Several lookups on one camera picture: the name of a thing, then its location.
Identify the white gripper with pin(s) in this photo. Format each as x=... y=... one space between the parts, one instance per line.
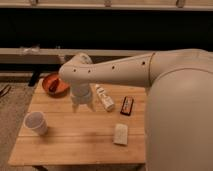
x=81 y=94

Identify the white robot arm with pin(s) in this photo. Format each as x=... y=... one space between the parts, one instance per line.
x=178 y=120

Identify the white sponge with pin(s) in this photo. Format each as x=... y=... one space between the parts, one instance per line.
x=121 y=134

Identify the white tube bottle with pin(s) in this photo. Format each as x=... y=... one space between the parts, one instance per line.
x=105 y=99

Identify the red object in bowl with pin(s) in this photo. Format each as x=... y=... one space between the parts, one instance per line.
x=54 y=85

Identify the orange bowl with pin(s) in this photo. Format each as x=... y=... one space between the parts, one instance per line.
x=61 y=89

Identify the wooden table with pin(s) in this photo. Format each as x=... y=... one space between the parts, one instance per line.
x=82 y=137

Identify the white paper cup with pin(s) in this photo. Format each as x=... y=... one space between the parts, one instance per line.
x=36 y=122

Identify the long wooden bench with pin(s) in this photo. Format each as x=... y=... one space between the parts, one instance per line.
x=56 y=56

